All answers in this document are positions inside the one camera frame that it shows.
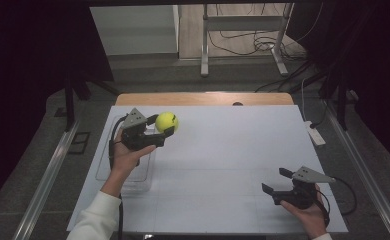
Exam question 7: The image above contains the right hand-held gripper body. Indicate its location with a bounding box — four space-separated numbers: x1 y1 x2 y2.
272 165 337 211

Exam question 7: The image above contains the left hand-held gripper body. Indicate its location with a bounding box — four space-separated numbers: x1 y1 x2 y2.
120 107 167 152

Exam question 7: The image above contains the yellow tennis ball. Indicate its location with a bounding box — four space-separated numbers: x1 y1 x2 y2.
154 111 180 134

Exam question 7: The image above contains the clear plastic container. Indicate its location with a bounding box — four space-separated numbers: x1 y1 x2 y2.
95 114 158 195

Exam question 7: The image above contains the person's right hand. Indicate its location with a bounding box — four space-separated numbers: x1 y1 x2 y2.
280 184 329 232

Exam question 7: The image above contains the person's left hand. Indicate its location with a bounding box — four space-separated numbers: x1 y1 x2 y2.
110 127 158 178

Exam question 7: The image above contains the white power strip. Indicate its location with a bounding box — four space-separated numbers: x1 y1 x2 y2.
304 120 327 147

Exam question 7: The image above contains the white board sheet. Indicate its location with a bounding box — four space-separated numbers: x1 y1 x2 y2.
66 105 349 234

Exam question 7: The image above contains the black stand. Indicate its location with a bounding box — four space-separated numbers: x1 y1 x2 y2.
63 71 119 132

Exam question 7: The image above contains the white cabinet panel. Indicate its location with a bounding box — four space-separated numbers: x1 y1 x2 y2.
89 4 180 57

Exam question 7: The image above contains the black curtain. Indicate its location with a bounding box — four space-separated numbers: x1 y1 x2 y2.
287 0 390 168
0 0 115 214

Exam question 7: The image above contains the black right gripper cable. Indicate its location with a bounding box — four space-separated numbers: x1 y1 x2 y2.
312 176 358 228

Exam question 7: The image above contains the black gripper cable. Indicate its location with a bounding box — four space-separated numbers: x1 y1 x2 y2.
312 176 358 228
108 114 129 240

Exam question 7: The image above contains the black square floor frame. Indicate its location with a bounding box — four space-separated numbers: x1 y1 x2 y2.
67 131 92 156

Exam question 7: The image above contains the aluminium rail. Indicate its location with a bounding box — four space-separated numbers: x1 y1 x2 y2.
12 121 81 240
325 99 390 240

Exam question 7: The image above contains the white power cable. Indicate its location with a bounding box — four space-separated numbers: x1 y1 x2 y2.
300 77 310 123

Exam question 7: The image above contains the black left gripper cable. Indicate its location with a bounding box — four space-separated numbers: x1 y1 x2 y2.
108 114 129 240

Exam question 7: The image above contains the tangle of black floor cables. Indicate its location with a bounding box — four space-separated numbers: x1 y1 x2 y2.
207 3 324 62

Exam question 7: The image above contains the white metal desk frame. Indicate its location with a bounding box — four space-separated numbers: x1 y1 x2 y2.
200 2 296 78

